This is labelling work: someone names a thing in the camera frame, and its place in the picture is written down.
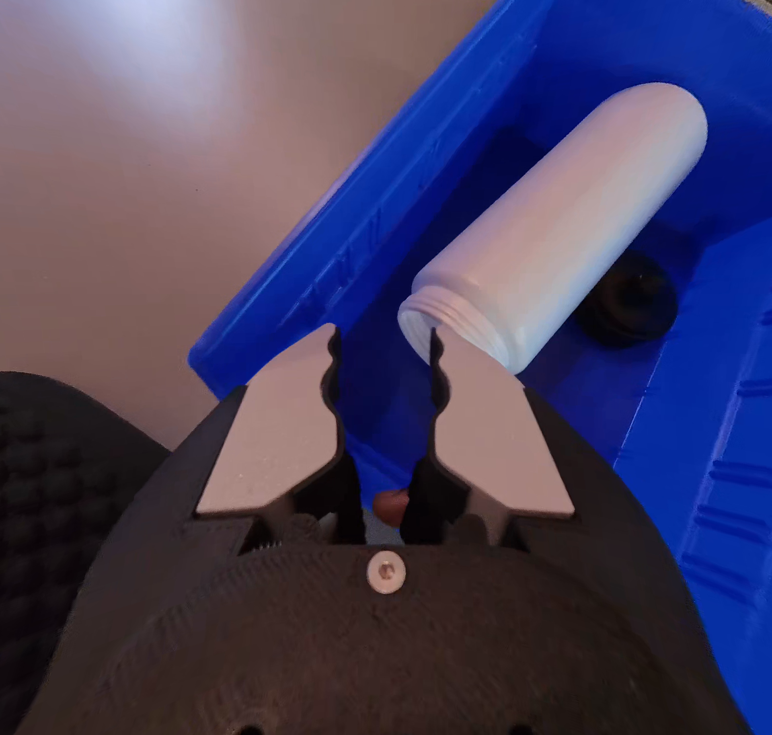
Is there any black bottle lid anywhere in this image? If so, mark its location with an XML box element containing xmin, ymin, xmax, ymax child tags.
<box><xmin>573</xmin><ymin>251</ymin><xmax>679</xmax><ymax>347</ymax></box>

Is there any white plastic bottle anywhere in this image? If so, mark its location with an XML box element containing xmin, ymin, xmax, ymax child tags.
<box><xmin>397</xmin><ymin>82</ymin><xmax>709</xmax><ymax>375</ymax></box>

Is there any blue plastic bin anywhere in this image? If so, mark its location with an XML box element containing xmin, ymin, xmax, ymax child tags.
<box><xmin>188</xmin><ymin>0</ymin><xmax>772</xmax><ymax>735</ymax></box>

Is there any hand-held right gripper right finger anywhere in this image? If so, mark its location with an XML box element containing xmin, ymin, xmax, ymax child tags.
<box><xmin>426</xmin><ymin>328</ymin><xmax>575</xmax><ymax>548</ymax></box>

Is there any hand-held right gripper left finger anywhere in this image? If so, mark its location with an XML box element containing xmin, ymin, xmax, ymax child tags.
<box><xmin>194</xmin><ymin>322</ymin><xmax>349</xmax><ymax>548</ymax></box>

